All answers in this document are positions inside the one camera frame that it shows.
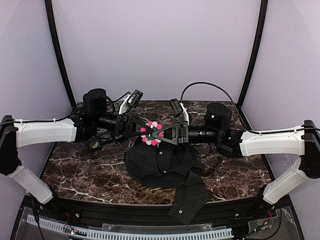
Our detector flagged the pink white beaded brooch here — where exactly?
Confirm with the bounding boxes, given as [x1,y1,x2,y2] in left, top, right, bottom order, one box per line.
[140,121,163,147]

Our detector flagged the black pinstriped garment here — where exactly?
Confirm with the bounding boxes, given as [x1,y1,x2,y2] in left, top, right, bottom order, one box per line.
[124,140,210,225]

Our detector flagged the orange green round brooch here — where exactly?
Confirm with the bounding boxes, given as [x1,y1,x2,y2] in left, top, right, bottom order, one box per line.
[89,141,100,149]

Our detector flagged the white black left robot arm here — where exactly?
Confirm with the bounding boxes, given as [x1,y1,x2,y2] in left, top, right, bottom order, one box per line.
[0,88,145,205]

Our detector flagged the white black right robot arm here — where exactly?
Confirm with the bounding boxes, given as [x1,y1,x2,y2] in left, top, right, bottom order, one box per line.
[151,100,320,206]

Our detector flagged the black box left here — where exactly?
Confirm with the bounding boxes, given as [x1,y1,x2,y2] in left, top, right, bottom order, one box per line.
[87,139,102,152]

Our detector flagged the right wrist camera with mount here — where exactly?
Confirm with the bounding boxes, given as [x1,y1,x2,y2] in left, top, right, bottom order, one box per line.
[169,98,190,124]

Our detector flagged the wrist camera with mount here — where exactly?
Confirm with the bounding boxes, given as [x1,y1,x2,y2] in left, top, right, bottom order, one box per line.
[169,98,190,124]
[118,89,143,115]

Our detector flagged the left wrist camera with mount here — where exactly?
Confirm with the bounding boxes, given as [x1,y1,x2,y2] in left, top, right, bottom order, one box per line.
[118,89,143,115]

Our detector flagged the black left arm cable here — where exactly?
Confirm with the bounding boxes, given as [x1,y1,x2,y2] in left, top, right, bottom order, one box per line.
[106,92,131,111]

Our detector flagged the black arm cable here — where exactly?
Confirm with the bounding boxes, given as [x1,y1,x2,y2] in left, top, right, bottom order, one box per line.
[106,92,131,111]
[180,81,261,133]

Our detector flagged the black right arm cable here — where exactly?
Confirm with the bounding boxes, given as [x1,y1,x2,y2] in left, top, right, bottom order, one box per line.
[180,81,261,133]

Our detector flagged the black front frame rail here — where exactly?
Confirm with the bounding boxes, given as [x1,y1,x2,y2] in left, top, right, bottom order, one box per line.
[60,197,255,227]

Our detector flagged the white slotted cable duct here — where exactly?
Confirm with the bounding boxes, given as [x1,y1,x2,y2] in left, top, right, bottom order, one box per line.
[39,218,234,240]

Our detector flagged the black left corner frame post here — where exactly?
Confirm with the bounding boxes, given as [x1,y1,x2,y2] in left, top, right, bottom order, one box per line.
[44,0,76,107]

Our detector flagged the black corner frame post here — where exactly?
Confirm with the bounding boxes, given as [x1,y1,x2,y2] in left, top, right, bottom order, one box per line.
[237,0,269,109]
[44,0,76,107]

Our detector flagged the black right corner frame post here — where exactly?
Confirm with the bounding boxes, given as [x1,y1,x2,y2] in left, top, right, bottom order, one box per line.
[237,0,269,109]

